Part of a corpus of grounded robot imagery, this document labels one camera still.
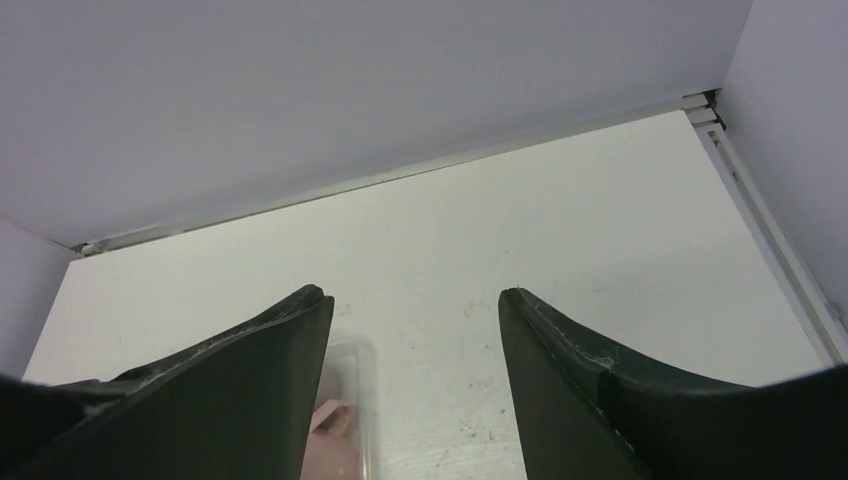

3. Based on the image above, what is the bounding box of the aluminium table edge rail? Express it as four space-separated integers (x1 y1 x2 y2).
73 89 847 364

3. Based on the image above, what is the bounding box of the clear plastic tray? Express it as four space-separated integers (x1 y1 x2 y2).
313 335 381 479

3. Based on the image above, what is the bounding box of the light pink faceted mug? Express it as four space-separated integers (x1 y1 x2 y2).
300 399 361 480

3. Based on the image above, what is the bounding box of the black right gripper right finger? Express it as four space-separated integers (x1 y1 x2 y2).
498 288 847 479

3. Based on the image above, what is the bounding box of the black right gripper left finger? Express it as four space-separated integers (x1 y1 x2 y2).
1 285 334 479

